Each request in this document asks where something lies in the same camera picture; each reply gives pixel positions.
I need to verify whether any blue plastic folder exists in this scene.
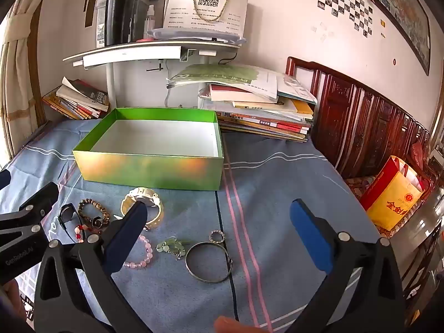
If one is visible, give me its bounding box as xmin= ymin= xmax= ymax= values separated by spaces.
xmin=147 ymin=28 xmax=248 ymax=46

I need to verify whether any person's left forearm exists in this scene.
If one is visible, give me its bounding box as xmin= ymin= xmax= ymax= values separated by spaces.
xmin=0 ymin=279 xmax=25 ymax=320

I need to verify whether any green jade bracelet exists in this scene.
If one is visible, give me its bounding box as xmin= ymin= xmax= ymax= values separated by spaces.
xmin=156 ymin=236 xmax=186 ymax=261

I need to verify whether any dark grey tumbler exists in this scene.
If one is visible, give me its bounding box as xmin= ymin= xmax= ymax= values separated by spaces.
xmin=133 ymin=0 xmax=150 ymax=40

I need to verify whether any large stack of books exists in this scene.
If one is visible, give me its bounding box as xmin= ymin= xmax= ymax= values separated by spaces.
xmin=198 ymin=64 xmax=318 ymax=143

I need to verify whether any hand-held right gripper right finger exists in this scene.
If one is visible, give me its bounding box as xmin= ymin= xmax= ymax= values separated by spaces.
xmin=284 ymin=199 xmax=406 ymax=333

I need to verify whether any black bangle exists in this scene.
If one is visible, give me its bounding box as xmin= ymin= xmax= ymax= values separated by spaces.
xmin=58 ymin=204 xmax=82 ymax=241

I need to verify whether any red wooden bench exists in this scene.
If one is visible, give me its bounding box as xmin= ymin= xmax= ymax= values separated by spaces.
xmin=286 ymin=56 xmax=443 ymax=184

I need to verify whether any silver bangle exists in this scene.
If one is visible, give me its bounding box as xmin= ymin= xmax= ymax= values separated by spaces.
xmin=185 ymin=242 xmax=234 ymax=282

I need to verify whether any beige curtain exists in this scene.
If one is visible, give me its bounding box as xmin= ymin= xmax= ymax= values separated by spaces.
xmin=0 ymin=0 xmax=43 ymax=167

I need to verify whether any green cardboard box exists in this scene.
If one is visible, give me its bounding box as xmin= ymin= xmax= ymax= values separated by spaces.
xmin=72 ymin=107 xmax=223 ymax=191

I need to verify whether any small leaning pile of books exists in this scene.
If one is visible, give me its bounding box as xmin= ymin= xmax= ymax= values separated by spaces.
xmin=42 ymin=76 xmax=110 ymax=120

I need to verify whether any white paper bag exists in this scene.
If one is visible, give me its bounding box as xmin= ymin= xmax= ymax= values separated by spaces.
xmin=163 ymin=0 xmax=249 ymax=37

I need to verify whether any blue striped tablecloth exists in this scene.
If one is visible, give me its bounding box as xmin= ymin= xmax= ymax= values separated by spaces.
xmin=0 ymin=118 xmax=382 ymax=333

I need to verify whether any framed wall painting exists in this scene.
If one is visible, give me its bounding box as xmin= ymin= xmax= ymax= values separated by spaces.
xmin=349 ymin=0 xmax=432 ymax=76

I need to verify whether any black thermos cup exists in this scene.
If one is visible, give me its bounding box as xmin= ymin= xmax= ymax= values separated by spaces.
xmin=104 ymin=0 xmax=136 ymax=46

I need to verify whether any brown bead bracelet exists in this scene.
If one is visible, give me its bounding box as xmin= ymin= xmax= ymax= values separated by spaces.
xmin=78 ymin=198 xmax=112 ymax=228

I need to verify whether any black cable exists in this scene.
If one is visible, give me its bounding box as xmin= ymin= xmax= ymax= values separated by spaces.
xmin=218 ymin=49 xmax=241 ymax=66

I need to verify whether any pink bead bracelet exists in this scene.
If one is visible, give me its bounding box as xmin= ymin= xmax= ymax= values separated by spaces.
xmin=121 ymin=235 xmax=154 ymax=270

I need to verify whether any small clear spray bottle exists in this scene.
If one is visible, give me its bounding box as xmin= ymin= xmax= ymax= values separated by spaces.
xmin=146 ymin=5 xmax=157 ymax=39

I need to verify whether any gold wrist watch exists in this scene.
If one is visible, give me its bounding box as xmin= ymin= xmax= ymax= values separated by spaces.
xmin=120 ymin=187 xmax=165 ymax=231

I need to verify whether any white desk shelf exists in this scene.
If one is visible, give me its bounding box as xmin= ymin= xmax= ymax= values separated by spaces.
xmin=62 ymin=39 xmax=243 ymax=112

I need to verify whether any person's right hand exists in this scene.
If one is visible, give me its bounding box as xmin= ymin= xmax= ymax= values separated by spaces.
xmin=213 ymin=316 xmax=264 ymax=333

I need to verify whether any red yellow gift bag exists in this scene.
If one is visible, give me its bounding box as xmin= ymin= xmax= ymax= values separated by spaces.
xmin=360 ymin=155 xmax=424 ymax=231

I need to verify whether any wall photo collage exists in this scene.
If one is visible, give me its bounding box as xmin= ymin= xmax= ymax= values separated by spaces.
xmin=316 ymin=0 xmax=373 ymax=37

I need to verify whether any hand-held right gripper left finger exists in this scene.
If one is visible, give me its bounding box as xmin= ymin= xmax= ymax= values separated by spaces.
xmin=34 ymin=201 xmax=153 ymax=333

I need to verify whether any red bead bracelet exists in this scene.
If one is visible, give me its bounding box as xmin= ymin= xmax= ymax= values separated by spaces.
xmin=74 ymin=224 xmax=105 ymax=243

